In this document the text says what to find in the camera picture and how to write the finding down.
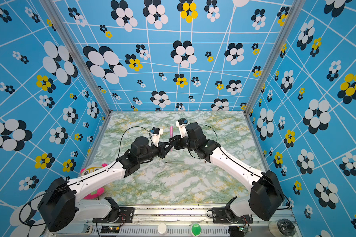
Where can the pink pen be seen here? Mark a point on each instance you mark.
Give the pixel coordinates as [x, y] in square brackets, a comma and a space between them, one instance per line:
[171, 134]

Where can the right aluminium corner post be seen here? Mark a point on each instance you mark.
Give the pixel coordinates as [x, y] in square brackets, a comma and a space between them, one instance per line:
[273, 56]

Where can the left aluminium corner post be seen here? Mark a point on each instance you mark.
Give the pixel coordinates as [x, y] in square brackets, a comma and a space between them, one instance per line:
[65, 35]

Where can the green push button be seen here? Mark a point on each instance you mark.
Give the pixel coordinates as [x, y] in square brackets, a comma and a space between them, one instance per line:
[195, 230]

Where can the aluminium corner post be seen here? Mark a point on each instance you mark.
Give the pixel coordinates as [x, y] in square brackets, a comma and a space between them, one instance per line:
[273, 56]
[65, 35]

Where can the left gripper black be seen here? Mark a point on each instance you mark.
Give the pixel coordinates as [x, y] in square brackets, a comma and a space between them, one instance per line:
[163, 149]

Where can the white push button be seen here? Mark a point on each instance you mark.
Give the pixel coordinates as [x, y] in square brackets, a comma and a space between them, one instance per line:
[162, 229]

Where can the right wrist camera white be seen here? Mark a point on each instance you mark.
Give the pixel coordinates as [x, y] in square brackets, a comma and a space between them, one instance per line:
[181, 125]

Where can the tape roll spool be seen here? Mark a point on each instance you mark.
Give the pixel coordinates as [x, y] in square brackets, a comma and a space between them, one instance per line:
[282, 228]

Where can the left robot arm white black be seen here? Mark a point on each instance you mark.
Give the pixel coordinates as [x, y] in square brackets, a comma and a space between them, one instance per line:
[58, 207]

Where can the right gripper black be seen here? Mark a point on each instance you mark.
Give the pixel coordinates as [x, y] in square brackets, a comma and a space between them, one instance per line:
[176, 145]

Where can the light green pen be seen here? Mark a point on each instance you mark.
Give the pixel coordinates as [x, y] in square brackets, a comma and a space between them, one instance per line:
[175, 162]

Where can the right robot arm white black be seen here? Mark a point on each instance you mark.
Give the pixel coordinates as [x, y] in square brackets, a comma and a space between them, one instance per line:
[266, 194]

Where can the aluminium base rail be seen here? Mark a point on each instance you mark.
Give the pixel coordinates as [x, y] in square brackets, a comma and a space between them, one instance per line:
[178, 218]

